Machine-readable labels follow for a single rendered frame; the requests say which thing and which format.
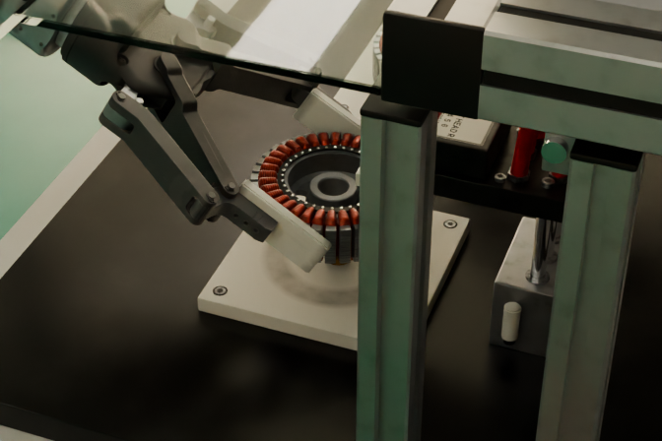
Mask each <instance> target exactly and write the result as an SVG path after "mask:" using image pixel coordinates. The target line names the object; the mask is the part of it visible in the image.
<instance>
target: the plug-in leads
mask: <svg viewBox="0 0 662 441"><path fill-rule="evenodd" d="M545 133H546V132H541V131H536V130H531V129H526V128H521V127H519V131H518V136H517V141H516V146H515V150H514V155H513V160H512V165H511V167H510V169H509V171H508V173H507V178H508V179H509V180H511V181H512V182H514V183H525V182H527V181H528V179H529V177H530V171H531V170H529V164H530V160H534V158H535V156H536V154H537V149H535V147H536V146H543V144H544V142H545ZM549 177H551V178H553V179H554V180H555V183H556V184H566V183H567V177H568V175H564V174H559V173H554V172H550V173H549Z"/></svg>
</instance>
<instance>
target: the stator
mask: <svg viewBox="0 0 662 441"><path fill-rule="evenodd" d="M360 162H361V135H357V136H356V137H355V134H352V133H344V134H343V137H342V139H341V132H331V135H330V139H329V135H328V133H327V132H319V133H317V136H316V135H315V134H313V133H311V134H305V135H304V136H297V137H294V138H292V139H291V140H286V141H284V142H282V143H280V145H276V146H274V147H273V148H271V149H270V151H267V152H266V153H265V154H263V155H262V157H261V158H260V159H259V160H258V161H257V162H256V165H254V167H253V169H252V173H251V177H250V181H251V182H252V183H253V184H255V185H256V186H257V187H259V188H260V189H261V190H262V191H264V192H265V193H266V194H268V195H269V196H270V197H272V198H273V199H274V200H276V201H277V202H278V203H279V204H281V205H282V206H283V207H285V208H286V209H287V210H289V211H290V212H291V213H293V214H294V215H295V216H296V217H298V218H299V219H300V220H302V221H303V222H305V223H306V224H307V225H309V226H310V227H311V228H312V229H314V230H315V231H316V232H318V233H319V234H320V235H322V236H323V237H324V238H326V239H327V240H328V241H330V242H331V245H332V246H331V247H330V249H329V250H328V251H327V252H326V254H325V255H324V256H325V264H336V256H338V261H339V263H340V264H344V263H351V259H352V260H353V261H354V262H358V261H359V227H360V196H359V195H360V186H357V185H356V172H357V171H358V169H359V168H360ZM298 195H300V196H304V197H305V201H303V200H301V199H300V198H298V197H297V196H298Z"/></svg>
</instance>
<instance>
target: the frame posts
mask: <svg viewBox="0 0 662 441"><path fill-rule="evenodd" d="M360 115H361V162H360V227H359V293H358V359H357V425H356V441H421V427H422V408H423V390H424V372H425V353H426V335H427V317H428V299H429V280H430V245H431V226H432V208H433V189H434V172H435V153H436V134H437V116H438V112H436V111H432V110H427V109H422V108H417V107H413V106H408V105H403V104H398V103H393V102H388V101H383V100H381V95H376V94H369V96H368V97H367V99H366V101H365V102H364V104H363V106H362V107H361V109H360ZM569 157H570V161H569V169H568V177H567V185H566V193H565V201H564V209H563V224H562V232H561V240H560V249H559V257H558V264H557V272H556V280H555V288H554V296H553V304H552V313H551V321H550V329H549V336H548V344H547V352H546V360H545V369H544V377H543V385H542V393H541V401H540V408H539V416H538V424H537V433H536V441H599V439H600V433H601V427H602V421H603V414H604V408H605V403H606V397H607V391H608V384H609V378H610V372H611V366H612V360H613V353H614V347H615V341H616V335H617V330H618V323H619V317H620V311H621V305H622V299H623V293H624V286H625V280H626V274H627V268H628V262H629V251H630V245H631V239H632V233H633V226H634V220H635V214H636V208H637V202H638V195H639V189H640V183H641V177H642V171H643V165H644V159H645V153H643V152H639V151H634V150H629V149H624V148H619V147H614V146H609V145H604V144H599V143H594V142H589V141H584V140H579V139H575V142H574V144H573V146H572V149H571V151H570V154H569Z"/></svg>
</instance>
